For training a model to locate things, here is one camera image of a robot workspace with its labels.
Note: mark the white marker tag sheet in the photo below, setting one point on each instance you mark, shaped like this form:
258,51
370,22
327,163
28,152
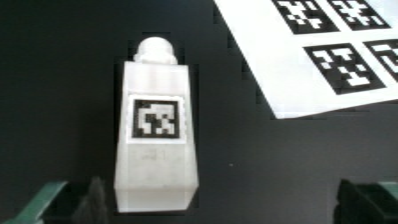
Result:
320,48

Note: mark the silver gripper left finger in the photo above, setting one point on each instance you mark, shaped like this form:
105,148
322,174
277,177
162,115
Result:
68,203

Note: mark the white table leg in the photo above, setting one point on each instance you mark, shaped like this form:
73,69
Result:
156,175

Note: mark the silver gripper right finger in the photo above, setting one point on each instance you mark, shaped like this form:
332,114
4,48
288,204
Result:
366,203

